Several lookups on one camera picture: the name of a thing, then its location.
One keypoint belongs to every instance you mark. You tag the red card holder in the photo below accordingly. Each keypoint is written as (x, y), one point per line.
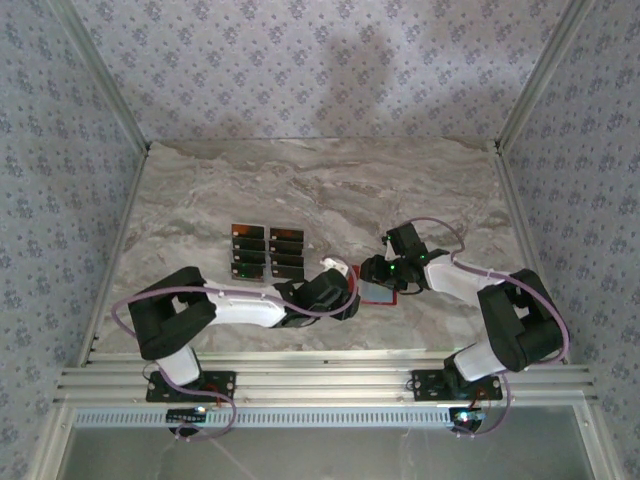
(377, 294)

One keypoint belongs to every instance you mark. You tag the black VIP card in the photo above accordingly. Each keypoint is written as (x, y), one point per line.
(248, 244)
(248, 272)
(287, 247)
(287, 234)
(248, 256)
(248, 231)
(287, 260)
(287, 273)

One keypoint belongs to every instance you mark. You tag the black card holder tray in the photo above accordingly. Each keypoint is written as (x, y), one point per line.
(267, 252)

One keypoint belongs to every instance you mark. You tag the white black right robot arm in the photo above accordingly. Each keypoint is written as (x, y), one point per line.
(450, 277)

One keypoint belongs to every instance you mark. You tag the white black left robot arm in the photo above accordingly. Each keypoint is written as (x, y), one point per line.
(245, 315)

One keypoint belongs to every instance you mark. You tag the small circuit board with LED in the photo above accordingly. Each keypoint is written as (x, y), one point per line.
(467, 417)
(185, 415)

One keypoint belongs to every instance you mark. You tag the grey metal sheet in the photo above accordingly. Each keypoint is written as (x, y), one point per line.
(350, 455)

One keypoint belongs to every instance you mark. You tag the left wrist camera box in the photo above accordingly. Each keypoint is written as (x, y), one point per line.
(334, 267)

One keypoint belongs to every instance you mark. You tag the aluminium mounting rail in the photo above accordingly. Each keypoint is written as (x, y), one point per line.
(325, 380)

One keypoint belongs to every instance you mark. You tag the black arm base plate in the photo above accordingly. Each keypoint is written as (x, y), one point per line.
(160, 395)
(425, 387)

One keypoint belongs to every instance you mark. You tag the aluminium side rail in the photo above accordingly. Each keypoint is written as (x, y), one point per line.
(121, 235)
(515, 200)

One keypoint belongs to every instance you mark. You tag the aluminium frame post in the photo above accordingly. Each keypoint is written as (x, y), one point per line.
(542, 75)
(106, 75)

